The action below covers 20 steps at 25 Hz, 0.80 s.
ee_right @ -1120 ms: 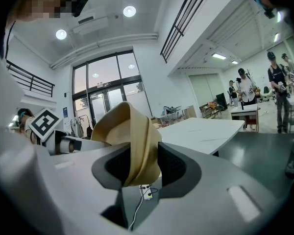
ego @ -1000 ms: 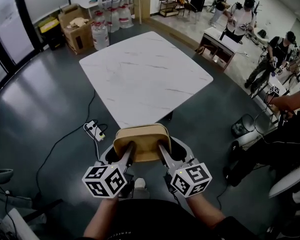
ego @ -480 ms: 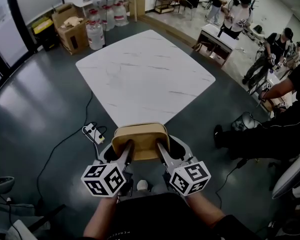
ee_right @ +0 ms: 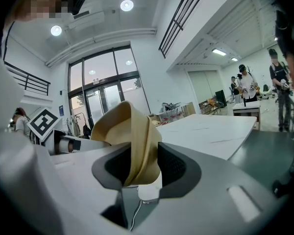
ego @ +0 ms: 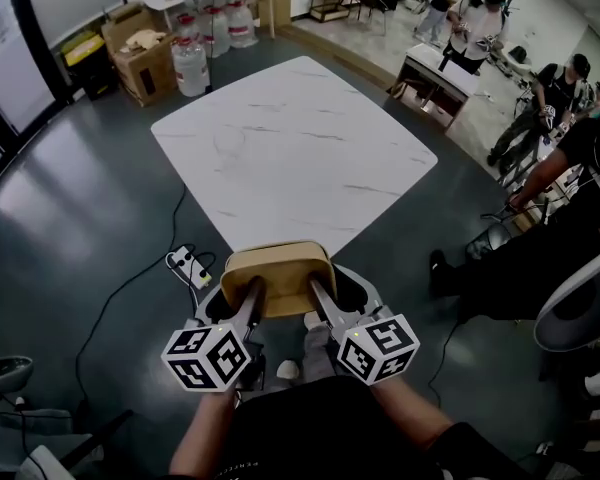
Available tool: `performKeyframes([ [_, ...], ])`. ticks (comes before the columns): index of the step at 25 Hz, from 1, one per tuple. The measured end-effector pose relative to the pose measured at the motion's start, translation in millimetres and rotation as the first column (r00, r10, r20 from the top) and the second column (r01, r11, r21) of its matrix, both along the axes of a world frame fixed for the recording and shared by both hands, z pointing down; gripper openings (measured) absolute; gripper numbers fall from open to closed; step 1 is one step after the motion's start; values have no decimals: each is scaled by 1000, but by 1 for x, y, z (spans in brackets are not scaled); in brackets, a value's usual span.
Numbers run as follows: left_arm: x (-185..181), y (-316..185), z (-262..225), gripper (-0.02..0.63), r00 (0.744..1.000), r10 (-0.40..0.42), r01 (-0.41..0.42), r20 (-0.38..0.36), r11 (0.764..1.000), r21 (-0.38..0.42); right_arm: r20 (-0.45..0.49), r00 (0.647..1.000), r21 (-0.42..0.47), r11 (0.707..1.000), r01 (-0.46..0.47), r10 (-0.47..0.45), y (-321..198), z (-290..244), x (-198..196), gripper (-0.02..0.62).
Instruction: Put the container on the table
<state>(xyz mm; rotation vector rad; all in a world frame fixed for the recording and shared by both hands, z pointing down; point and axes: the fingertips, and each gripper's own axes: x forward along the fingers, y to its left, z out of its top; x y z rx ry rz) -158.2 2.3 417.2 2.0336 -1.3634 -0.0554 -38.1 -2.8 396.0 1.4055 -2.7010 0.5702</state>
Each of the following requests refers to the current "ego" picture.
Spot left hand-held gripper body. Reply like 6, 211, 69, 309
160, 311, 267, 394

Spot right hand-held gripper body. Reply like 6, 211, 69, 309
328, 305, 422, 386

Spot tan wooden container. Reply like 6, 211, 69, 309
219, 240, 339, 320

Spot person's right forearm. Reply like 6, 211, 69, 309
368, 370, 454, 450

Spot person's left forearm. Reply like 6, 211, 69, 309
168, 389, 242, 477

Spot person's grey trouser leg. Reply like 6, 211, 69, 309
299, 323, 342, 385

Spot white power strip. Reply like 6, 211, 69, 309
165, 244, 214, 290

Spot person's black shirt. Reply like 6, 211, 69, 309
177, 375, 534, 480

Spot white marble table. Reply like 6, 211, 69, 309
150, 55, 440, 262

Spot grey shell chair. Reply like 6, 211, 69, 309
0, 355, 35, 395
533, 241, 600, 355

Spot clear water jug red label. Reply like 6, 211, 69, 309
176, 12, 202, 45
171, 35, 211, 99
226, 0, 259, 50
199, 5, 232, 60

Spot small white desk wooden legs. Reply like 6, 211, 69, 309
390, 42, 481, 133

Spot open cardboard box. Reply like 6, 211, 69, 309
100, 0, 180, 108

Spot black bin with yellow top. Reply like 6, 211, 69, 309
58, 31, 120, 102

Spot thin black cable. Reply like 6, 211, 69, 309
426, 316, 462, 410

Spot black floor cable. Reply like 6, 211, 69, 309
73, 185, 189, 419

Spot black wire stool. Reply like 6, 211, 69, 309
463, 206, 517, 263

